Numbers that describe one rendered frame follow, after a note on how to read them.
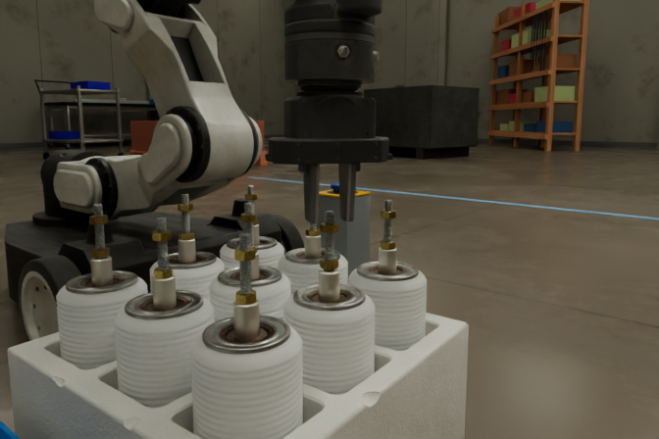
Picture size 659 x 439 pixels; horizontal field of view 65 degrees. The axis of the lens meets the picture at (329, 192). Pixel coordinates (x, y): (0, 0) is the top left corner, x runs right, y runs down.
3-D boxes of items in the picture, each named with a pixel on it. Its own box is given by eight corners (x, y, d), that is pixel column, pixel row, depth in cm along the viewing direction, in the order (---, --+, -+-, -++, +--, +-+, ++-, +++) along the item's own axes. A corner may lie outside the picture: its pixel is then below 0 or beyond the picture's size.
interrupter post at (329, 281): (345, 301, 54) (345, 270, 54) (328, 306, 53) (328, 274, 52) (329, 295, 56) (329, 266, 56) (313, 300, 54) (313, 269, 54)
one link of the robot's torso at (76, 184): (54, 212, 126) (50, 157, 124) (129, 202, 141) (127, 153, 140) (95, 221, 113) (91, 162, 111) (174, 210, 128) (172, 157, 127)
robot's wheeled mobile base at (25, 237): (-41, 287, 128) (-55, 153, 123) (148, 248, 168) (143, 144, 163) (80, 365, 88) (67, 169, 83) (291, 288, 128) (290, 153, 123)
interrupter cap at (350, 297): (380, 302, 54) (380, 295, 54) (325, 319, 49) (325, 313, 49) (332, 284, 60) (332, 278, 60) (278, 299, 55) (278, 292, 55)
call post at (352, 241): (313, 367, 92) (312, 194, 87) (336, 354, 97) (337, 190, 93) (346, 380, 87) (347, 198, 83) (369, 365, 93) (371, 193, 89)
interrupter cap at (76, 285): (94, 301, 54) (93, 295, 54) (51, 289, 58) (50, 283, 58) (152, 281, 61) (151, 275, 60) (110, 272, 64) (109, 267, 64)
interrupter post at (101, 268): (100, 290, 58) (98, 262, 57) (86, 286, 59) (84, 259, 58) (119, 284, 60) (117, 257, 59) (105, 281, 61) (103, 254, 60)
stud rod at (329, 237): (335, 282, 54) (335, 212, 53) (327, 284, 53) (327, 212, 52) (331, 280, 55) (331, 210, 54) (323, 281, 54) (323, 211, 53)
